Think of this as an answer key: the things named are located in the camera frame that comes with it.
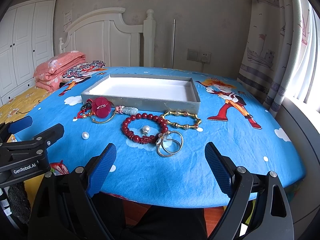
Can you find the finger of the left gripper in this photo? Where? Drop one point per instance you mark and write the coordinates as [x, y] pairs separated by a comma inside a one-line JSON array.
[[13, 127], [43, 134]]

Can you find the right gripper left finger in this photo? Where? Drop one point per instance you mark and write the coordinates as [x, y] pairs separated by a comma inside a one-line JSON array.
[[100, 169]]

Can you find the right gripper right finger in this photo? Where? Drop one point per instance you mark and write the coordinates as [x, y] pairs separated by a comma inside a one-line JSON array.
[[222, 172]]

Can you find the gold bangle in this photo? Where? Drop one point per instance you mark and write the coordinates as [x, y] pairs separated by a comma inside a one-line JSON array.
[[102, 122]]

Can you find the double ring flower brooch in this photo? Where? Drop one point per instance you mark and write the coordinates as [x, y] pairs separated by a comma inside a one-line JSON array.
[[169, 144]]

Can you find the white pearl with cap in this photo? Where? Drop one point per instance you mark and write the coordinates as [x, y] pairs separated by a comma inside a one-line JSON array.
[[146, 129]]

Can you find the red flower hair clip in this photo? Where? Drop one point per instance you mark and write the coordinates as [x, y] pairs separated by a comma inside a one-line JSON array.
[[101, 107]]

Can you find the pale jade pendant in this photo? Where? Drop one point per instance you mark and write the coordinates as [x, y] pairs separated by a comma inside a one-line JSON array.
[[126, 110]]

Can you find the grey white jewelry tray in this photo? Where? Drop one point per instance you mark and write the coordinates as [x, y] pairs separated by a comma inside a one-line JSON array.
[[155, 93]]

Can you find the yellow floral bedsheet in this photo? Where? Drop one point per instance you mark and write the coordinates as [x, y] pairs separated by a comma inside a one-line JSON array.
[[20, 105]]

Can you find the blue cartoon tablecloth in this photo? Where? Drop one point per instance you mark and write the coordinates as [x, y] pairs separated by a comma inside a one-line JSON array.
[[160, 121]]

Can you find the folded pink quilt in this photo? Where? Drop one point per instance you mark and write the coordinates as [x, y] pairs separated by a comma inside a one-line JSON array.
[[48, 75]]

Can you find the patterned pillow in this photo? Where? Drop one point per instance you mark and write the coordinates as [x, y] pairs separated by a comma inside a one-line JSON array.
[[84, 69]]

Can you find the white wardrobe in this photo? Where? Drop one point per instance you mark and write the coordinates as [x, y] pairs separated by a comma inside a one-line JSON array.
[[26, 42]]

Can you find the ship print curtain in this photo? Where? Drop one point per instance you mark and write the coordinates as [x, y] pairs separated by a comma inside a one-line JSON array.
[[281, 59]]

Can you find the white bed headboard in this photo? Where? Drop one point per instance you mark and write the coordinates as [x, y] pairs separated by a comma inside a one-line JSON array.
[[103, 35]]

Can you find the metal pole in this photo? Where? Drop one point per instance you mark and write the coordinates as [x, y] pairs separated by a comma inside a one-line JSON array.
[[173, 43]]

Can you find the wall switch and socket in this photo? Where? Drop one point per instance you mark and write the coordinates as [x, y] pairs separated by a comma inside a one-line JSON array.
[[199, 56]]

